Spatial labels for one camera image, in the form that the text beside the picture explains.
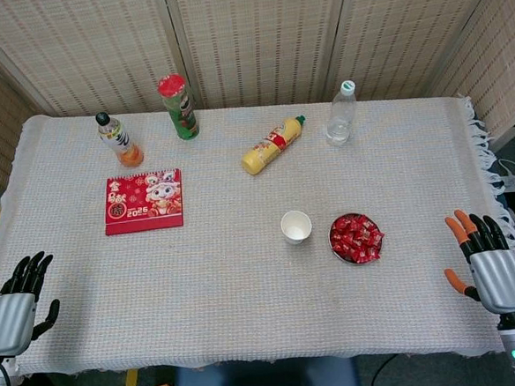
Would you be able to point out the white woven tablecloth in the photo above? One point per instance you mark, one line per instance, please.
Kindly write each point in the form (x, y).
(223, 270)

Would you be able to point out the round metal plate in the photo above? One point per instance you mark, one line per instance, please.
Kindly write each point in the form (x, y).
(353, 262)

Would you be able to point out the red desk calendar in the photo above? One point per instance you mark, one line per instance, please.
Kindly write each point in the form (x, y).
(143, 205)

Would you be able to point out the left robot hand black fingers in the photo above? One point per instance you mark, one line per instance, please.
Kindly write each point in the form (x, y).
(8, 323)

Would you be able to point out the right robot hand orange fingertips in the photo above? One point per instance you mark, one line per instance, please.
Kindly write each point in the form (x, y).
(502, 282)

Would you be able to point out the green chips can red lid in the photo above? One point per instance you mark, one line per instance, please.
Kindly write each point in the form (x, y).
(183, 114)

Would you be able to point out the clear plastic water bottle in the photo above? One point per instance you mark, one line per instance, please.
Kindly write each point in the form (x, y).
(341, 121)

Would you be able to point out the red candy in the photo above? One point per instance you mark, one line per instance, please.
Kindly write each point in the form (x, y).
(362, 223)
(347, 245)
(354, 256)
(337, 240)
(347, 225)
(370, 256)
(379, 236)
(369, 241)

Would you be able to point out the yellow bottle green cap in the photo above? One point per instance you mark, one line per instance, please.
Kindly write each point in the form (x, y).
(268, 150)

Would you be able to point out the orange juice bottle black cap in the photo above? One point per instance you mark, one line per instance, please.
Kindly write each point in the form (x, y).
(121, 145)

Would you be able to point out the white paper cup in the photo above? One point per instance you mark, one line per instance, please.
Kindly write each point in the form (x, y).
(296, 230)

